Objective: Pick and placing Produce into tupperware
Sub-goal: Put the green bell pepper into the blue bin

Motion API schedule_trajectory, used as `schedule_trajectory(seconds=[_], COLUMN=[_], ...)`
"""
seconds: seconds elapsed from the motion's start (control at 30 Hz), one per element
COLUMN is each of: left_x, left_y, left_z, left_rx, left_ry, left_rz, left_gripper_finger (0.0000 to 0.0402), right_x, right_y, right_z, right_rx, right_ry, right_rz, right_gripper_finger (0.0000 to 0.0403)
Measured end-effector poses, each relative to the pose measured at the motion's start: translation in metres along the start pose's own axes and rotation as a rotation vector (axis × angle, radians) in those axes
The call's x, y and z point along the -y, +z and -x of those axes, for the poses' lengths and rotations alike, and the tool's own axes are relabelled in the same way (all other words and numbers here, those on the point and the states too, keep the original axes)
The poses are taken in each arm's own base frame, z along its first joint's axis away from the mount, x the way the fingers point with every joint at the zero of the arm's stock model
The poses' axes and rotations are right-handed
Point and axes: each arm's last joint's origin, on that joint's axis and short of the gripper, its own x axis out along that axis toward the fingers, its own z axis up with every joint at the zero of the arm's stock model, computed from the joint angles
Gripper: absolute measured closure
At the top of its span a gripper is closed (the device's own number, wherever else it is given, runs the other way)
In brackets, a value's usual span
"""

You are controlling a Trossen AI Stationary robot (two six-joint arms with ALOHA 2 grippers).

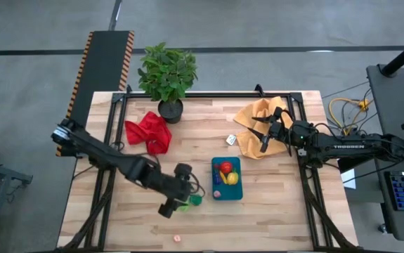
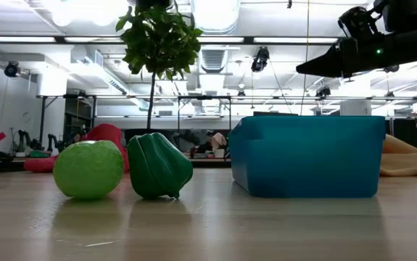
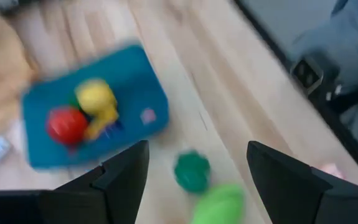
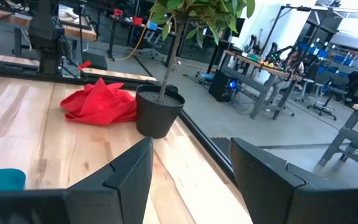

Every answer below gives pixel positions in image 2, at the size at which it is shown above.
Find green plant in black pot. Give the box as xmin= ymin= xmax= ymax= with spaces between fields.
xmin=115 ymin=0 xmax=204 ymax=146

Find teal plastic container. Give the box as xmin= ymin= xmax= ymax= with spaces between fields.
xmin=228 ymin=115 xmax=387 ymax=199

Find black hanging camera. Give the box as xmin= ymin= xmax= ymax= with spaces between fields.
xmin=250 ymin=46 xmax=271 ymax=73

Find light green toy cabbage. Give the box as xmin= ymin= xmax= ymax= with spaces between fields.
xmin=52 ymin=140 xmax=125 ymax=200

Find black background gantry frame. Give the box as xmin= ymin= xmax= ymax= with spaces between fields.
xmin=36 ymin=94 xmax=233 ymax=146

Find dark green toy pepper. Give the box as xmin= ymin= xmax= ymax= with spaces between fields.
xmin=126 ymin=132 xmax=194 ymax=200

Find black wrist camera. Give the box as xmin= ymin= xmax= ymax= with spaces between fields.
xmin=337 ymin=6 xmax=376 ymax=38

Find person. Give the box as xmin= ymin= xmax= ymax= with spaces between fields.
xmin=193 ymin=132 xmax=228 ymax=160

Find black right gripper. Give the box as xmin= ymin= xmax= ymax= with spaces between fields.
xmin=295 ymin=28 xmax=417 ymax=78

